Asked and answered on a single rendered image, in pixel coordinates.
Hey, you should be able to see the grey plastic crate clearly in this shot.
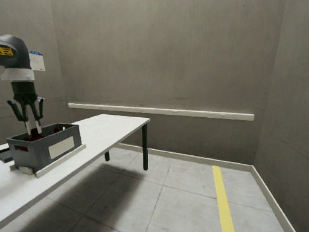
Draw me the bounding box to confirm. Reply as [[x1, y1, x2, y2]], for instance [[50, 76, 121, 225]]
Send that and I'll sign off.
[[6, 123, 82, 174]]

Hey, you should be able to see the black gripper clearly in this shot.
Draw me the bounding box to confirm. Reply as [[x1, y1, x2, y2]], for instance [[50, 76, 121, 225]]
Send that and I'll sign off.
[[7, 82, 45, 135]]

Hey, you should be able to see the brown glass bottle with cream label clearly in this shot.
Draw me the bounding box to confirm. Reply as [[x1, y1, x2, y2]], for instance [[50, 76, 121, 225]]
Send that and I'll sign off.
[[29, 128, 45, 142]]

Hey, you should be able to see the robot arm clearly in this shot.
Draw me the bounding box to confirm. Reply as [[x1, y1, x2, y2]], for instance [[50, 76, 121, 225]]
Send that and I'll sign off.
[[0, 34, 35, 82]]

